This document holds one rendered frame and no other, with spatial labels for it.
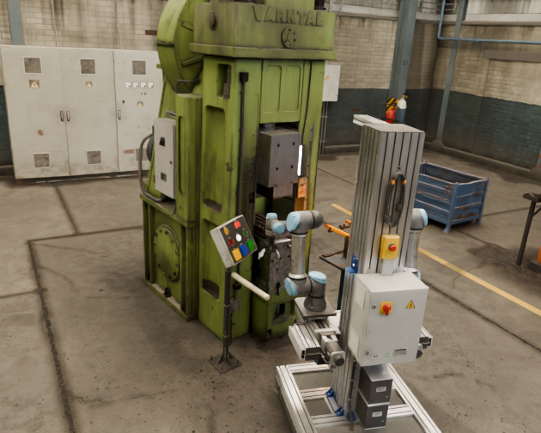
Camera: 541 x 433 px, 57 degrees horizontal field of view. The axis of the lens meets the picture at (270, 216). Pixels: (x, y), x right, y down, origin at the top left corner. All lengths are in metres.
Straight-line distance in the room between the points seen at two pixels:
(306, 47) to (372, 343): 2.24
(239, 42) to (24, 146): 5.71
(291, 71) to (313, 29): 0.35
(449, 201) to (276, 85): 4.07
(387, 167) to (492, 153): 9.48
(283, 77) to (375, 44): 8.16
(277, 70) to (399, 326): 2.06
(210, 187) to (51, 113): 4.96
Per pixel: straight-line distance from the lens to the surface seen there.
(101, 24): 9.38
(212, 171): 4.07
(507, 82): 11.95
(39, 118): 8.70
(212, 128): 4.02
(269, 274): 4.06
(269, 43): 3.76
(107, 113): 8.84
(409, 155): 2.74
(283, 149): 3.83
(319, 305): 3.25
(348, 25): 11.48
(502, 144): 11.96
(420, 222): 3.33
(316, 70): 4.13
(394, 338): 2.92
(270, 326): 4.33
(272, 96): 3.88
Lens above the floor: 2.45
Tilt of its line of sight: 20 degrees down
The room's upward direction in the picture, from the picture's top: 3 degrees clockwise
